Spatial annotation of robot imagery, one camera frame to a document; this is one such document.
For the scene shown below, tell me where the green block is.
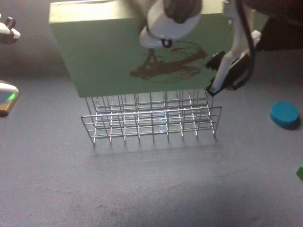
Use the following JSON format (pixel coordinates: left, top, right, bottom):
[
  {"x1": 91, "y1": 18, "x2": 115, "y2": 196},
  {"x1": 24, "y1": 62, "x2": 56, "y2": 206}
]
[{"x1": 295, "y1": 162, "x2": 303, "y2": 182}]

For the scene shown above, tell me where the wooden block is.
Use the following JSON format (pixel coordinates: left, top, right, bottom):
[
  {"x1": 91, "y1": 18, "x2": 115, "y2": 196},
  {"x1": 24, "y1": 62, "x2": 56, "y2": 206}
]
[{"x1": 0, "y1": 93, "x2": 21, "y2": 118}]

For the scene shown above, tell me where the light green book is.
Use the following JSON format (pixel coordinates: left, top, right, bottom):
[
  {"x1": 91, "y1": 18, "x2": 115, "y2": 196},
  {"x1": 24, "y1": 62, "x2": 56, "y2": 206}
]
[{"x1": 48, "y1": 0, "x2": 268, "y2": 99}]

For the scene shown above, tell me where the blue round lid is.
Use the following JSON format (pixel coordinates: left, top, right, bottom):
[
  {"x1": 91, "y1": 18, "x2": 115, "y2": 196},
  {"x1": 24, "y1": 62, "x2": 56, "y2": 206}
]
[{"x1": 269, "y1": 101, "x2": 299, "y2": 130}]

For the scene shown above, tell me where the grey table cloth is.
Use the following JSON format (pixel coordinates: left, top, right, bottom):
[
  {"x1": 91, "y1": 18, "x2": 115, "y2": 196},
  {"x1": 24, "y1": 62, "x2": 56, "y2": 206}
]
[{"x1": 0, "y1": 68, "x2": 303, "y2": 227}]

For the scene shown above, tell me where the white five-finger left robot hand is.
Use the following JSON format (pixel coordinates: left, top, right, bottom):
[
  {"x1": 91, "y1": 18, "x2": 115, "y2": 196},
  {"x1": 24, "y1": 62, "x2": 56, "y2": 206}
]
[{"x1": 0, "y1": 79, "x2": 19, "y2": 106}]

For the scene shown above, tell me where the silver wire rack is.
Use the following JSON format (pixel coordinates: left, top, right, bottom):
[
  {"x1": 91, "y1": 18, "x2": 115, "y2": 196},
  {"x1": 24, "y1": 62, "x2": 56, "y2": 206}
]
[{"x1": 80, "y1": 89, "x2": 223, "y2": 146}]

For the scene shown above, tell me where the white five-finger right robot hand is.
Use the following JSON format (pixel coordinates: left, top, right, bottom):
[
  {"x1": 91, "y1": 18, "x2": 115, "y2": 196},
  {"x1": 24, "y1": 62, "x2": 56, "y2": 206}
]
[{"x1": 138, "y1": 0, "x2": 263, "y2": 96}]

